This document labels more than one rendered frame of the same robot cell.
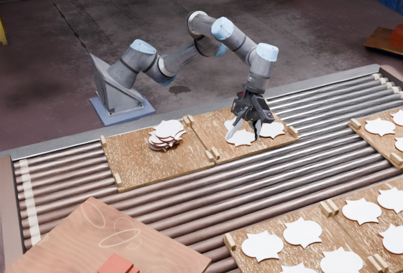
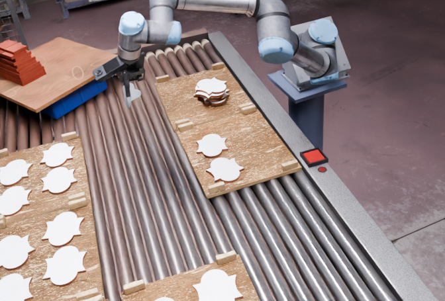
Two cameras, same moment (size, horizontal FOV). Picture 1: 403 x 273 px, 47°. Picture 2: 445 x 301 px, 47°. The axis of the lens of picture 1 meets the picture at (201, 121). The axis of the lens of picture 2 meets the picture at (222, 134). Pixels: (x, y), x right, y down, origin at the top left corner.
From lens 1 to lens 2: 2.52 m
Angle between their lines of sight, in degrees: 76
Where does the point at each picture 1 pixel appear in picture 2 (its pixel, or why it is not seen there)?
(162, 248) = (57, 89)
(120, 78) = not seen: hidden behind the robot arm
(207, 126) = (240, 124)
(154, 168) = (177, 96)
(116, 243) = (73, 72)
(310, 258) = (31, 183)
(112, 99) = not seen: hidden behind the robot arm
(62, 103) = not seen: outside the picture
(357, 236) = (36, 220)
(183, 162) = (180, 111)
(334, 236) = (44, 203)
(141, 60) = (306, 39)
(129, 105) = (293, 79)
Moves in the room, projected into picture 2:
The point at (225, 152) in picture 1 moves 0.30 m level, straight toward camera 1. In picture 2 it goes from (191, 136) to (118, 135)
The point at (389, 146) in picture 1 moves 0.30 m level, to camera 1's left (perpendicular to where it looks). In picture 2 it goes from (169, 292) to (185, 214)
